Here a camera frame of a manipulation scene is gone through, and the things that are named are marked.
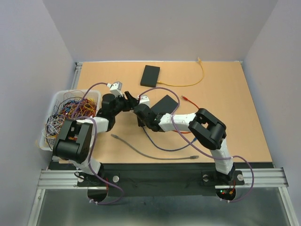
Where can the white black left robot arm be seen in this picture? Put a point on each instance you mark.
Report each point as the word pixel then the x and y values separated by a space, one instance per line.
pixel 77 137

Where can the black network switch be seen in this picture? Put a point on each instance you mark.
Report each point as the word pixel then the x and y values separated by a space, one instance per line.
pixel 164 105
pixel 150 76

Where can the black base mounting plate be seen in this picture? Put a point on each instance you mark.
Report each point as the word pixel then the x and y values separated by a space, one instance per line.
pixel 161 179

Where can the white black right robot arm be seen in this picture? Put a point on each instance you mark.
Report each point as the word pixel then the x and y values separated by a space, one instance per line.
pixel 209 131

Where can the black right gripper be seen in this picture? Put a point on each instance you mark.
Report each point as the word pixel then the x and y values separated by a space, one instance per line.
pixel 140 123

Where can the white plastic basket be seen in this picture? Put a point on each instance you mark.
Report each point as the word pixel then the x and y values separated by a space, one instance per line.
pixel 67 104

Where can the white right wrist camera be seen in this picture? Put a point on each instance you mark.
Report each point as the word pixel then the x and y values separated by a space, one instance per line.
pixel 144 100

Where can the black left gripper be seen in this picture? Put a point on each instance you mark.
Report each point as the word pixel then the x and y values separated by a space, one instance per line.
pixel 130 103

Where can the aluminium frame rail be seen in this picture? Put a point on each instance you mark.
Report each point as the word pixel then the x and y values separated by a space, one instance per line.
pixel 65 179

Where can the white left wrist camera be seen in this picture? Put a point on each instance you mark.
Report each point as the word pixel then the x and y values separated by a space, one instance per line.
pixel 115 88

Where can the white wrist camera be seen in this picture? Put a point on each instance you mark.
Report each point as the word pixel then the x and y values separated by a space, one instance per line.
pixel 144 100
pixel 115 88

